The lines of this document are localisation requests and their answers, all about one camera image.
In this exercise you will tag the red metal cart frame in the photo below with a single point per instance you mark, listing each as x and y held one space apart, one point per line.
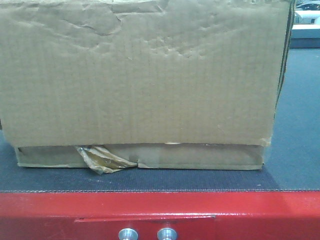
267 215

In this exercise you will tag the white background table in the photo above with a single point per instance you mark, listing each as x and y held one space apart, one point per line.
306 20

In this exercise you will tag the brown cardboard box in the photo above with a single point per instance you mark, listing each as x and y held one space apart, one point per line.
156 84

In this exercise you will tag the silver bolt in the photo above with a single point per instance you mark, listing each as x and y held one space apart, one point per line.
128 234
167 234

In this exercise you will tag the right silver bolt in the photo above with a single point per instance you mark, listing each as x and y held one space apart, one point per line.
167 234

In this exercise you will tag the left silver bolt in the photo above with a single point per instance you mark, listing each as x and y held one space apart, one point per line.
128 234

